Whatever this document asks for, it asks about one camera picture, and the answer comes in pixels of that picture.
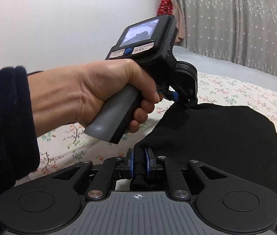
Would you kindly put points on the pink garment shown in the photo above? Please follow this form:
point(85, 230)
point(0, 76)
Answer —
point(180, 22)

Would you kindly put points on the floral cloth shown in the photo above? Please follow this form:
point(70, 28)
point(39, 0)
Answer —
point(62, 139)

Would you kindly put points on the grey bed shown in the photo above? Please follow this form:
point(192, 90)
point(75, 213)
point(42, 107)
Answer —
point(214, 63)

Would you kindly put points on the red floral garment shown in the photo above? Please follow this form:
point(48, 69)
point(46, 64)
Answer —
point(165, 5)

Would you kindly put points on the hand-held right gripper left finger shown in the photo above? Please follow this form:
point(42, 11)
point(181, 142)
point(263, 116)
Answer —
point(130, 162)

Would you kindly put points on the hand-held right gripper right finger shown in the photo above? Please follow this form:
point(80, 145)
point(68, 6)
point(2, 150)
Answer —
point(149, 162)

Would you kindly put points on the black pants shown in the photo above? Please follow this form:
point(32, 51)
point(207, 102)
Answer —
point(214, 132)

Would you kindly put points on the grey star curtain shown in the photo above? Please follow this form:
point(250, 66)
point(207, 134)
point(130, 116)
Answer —
point(239, 17)

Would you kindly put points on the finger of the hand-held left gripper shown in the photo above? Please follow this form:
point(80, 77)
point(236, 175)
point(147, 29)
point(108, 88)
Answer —
point(174, 96)
point(190, 102)

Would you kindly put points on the person's left hand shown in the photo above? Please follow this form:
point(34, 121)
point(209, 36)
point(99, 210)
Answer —
point(79, 90)

